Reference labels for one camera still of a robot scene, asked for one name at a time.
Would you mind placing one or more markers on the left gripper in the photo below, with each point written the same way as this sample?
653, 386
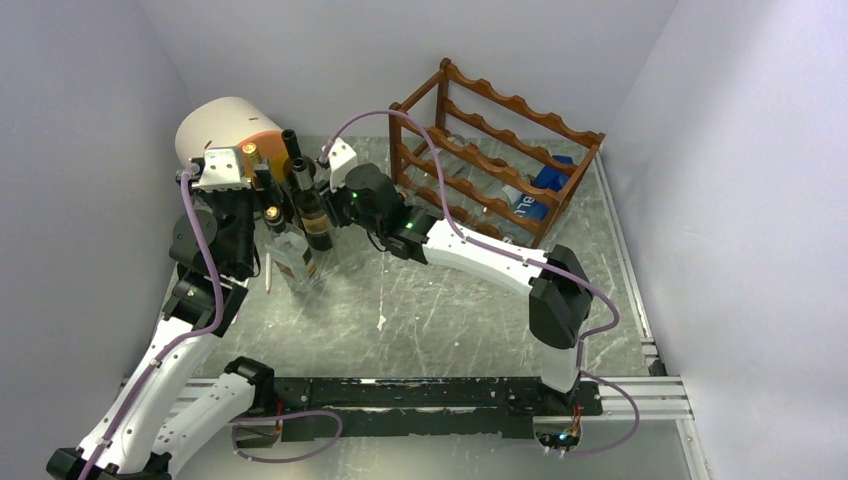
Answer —
260, 196

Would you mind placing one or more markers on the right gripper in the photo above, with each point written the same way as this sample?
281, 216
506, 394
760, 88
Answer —
333, 200

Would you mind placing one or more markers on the dark bottle brown label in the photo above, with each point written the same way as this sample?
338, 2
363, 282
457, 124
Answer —
308, 204

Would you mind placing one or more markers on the dark bottle white label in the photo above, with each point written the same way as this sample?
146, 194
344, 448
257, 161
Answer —
293, 152

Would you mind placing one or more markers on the clear liquor bottle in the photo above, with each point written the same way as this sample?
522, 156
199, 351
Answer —
289, 251

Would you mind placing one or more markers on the brown bottle gold foil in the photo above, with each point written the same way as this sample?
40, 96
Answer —
253, 161

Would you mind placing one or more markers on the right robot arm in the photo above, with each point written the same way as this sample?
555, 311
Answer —
553, 283

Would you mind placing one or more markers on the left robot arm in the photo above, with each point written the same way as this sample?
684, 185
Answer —
139, 437

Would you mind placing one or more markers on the clear bottle lower rack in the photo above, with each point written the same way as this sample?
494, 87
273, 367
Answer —
478, 215

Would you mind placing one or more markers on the wooden wine rack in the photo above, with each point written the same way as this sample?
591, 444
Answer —
429, 119

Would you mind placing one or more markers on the pen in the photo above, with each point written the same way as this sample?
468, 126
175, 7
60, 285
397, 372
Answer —
268, 273

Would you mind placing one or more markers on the round drawer cabinet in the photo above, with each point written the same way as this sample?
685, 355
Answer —
232, 121

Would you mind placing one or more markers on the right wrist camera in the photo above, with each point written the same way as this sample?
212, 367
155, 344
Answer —
342, 160

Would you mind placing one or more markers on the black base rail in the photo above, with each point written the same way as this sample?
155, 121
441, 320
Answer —
311, 408

